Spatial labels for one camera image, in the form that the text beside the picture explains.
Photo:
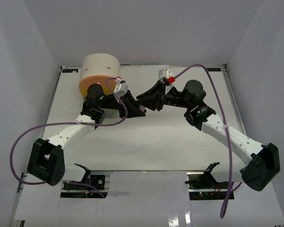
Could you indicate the beige cylindrical drawer organizer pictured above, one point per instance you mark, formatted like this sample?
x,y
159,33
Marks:
x,y
100,64

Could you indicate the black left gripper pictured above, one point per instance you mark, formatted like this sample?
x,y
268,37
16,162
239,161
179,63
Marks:
x,y
133,110

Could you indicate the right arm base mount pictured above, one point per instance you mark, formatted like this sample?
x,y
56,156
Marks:
x,y
204,187

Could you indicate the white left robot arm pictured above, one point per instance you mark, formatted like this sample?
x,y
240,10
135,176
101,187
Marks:
x,y
47,156

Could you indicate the orange top drawer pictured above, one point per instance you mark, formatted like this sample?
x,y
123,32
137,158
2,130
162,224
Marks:
x,y
97,79

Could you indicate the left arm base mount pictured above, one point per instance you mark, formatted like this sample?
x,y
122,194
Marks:
x,y
92,187

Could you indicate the grey bottom drawer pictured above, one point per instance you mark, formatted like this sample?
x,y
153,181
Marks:
x,y
110,112

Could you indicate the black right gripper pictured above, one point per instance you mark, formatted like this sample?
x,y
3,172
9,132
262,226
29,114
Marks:
x,y
152,103

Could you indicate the yellow drawer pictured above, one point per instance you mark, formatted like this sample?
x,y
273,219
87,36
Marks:
x,y
83,91

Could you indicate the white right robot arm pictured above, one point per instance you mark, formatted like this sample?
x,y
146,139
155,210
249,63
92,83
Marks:
x,y
261,161

